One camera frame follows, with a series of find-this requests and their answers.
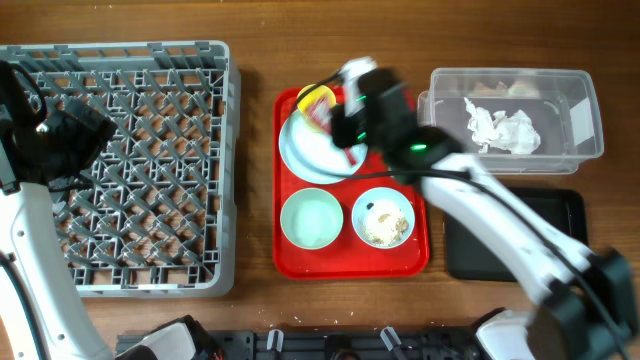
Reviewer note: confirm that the black plastic tray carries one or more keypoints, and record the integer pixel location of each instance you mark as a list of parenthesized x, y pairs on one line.
[(467, 258)]

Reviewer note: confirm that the yellow plastic cup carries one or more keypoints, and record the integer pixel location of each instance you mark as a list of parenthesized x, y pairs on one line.
[(310, 93)]

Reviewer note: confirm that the crumpled white paper napkin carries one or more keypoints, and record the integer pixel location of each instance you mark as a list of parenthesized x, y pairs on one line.
[(514, 133)]

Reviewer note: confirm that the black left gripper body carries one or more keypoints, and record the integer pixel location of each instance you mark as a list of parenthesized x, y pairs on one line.
[(72, 144)]

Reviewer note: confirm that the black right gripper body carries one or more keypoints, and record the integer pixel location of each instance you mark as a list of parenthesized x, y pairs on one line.
[(347, 133)]

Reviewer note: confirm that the red ketchup sachet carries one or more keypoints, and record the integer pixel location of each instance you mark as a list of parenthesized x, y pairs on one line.
[(319, 112)]

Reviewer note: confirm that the grey plastic dishwasher rack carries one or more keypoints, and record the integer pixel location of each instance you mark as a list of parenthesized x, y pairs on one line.
[(158, 216)]

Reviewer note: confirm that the clear plastic waste bin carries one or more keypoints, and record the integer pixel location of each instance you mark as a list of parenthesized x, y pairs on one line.
[(562, 105)]

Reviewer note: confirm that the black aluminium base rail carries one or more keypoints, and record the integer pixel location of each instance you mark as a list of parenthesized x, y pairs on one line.
[(449, 343)]

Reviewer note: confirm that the mint green bowl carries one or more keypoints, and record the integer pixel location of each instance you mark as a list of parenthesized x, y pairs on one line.
[(311, 219)]

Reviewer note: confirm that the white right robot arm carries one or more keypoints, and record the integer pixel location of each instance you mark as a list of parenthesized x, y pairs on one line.
[(585, 304)]

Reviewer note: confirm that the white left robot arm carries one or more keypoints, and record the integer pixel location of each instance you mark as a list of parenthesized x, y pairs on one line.
[(40, 304)]

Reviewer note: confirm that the light blue round plate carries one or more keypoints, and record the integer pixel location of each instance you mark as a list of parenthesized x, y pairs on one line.
[(311, 155)]

